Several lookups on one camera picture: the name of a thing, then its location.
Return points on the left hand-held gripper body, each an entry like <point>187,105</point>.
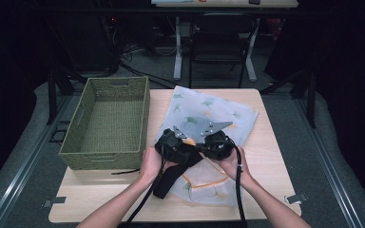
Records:
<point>171,145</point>

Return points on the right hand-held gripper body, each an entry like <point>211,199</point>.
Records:
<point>217,142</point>

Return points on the black cloth garment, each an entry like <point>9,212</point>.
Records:
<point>174,177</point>

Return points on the white leaf-print mesh laundry bag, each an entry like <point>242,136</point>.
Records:
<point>202,107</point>

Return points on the green woven basket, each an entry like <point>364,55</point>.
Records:
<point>114,126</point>

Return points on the person's left hand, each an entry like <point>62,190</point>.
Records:
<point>153,166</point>

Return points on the person's right hand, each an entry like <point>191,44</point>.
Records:
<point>233,167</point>

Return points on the black folding chair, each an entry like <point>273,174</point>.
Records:
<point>218,47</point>

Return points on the grey tape strip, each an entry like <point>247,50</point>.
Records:
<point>295,199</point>
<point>55,200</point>

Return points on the white-legged desk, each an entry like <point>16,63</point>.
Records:
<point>178,47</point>

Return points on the dark equipment cabinet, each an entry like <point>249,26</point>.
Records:
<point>92,44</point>

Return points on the black metal stand post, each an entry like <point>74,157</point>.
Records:
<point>51,95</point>
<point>312,98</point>

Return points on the grey metal floor rail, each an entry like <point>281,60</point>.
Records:
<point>28,158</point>
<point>326,164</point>

